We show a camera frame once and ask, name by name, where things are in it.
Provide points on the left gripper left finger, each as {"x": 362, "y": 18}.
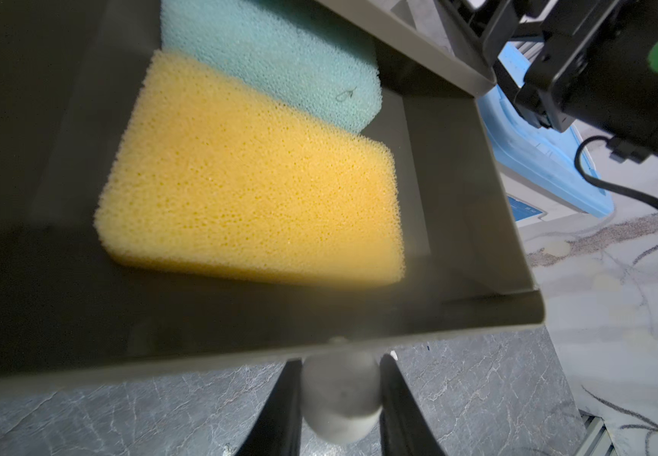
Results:
{"x": 277, "y": 430}

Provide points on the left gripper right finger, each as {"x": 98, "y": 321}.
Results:
{"x": 403, "y": 428}

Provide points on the olive top drawer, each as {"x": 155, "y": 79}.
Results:
{"x": 70, "y": 72}

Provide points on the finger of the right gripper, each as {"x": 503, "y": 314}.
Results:
{"x": 491, "y": 25}

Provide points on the yellow sponge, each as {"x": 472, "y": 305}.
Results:
{"x": 214, "y": 178}

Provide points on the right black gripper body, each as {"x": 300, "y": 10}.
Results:
{"x": 599, "y": 65}

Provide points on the green sponge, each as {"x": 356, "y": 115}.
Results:
{"x": 298, "y": 52}

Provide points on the blue lidded storage box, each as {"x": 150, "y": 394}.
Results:
{"x": 537, "y": 166}

